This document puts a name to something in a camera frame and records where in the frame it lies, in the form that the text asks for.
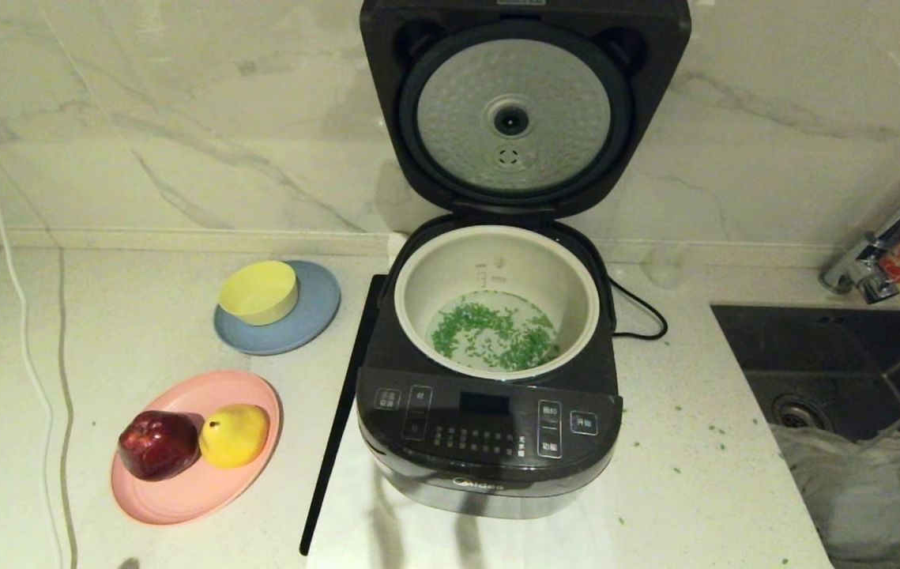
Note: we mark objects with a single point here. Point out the green chopped bits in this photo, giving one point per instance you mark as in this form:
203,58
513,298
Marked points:
497,336

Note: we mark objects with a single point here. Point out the black rice cooker lid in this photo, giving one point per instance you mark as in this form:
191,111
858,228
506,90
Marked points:
513,47

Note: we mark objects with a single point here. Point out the white inner pot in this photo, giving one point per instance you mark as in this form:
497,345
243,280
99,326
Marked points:
497,265

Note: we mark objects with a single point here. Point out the black rice cooker body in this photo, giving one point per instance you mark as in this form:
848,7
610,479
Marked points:
489,466

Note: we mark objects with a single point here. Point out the yellow bowl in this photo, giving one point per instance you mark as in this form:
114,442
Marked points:
260,292

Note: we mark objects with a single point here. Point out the blue plate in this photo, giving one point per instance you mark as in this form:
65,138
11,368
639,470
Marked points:
311,320

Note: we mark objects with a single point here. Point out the yellow pear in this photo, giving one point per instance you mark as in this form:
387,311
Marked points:
235,437

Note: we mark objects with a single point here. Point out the pink plate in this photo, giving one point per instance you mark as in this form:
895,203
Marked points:
197,498

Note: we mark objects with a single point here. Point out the red apple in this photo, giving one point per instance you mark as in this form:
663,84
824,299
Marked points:
159,445

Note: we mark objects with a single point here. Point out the dark steel sink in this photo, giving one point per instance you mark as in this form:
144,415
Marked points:
813,348

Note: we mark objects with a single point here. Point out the chrome faucet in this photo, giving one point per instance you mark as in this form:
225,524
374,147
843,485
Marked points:
864,273

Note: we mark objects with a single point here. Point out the grey rag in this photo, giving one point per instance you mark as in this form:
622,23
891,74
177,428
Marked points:
868,498

